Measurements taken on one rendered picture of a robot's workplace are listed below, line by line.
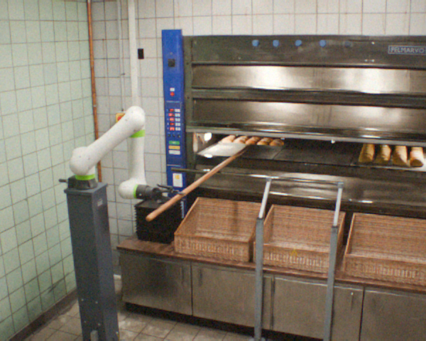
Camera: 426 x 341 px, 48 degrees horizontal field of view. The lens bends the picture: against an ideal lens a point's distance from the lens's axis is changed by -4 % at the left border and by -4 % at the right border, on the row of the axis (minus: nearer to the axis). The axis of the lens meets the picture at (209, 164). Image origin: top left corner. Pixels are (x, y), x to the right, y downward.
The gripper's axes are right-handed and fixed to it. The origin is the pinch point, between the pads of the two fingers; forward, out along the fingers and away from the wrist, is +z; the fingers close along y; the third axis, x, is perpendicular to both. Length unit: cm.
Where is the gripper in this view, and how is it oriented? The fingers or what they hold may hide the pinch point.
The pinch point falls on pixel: (179, 196)
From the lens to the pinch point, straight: 289.4
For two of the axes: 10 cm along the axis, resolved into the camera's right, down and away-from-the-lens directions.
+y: 0.2, 9.7, 2.5
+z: 9.3, 0.8, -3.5
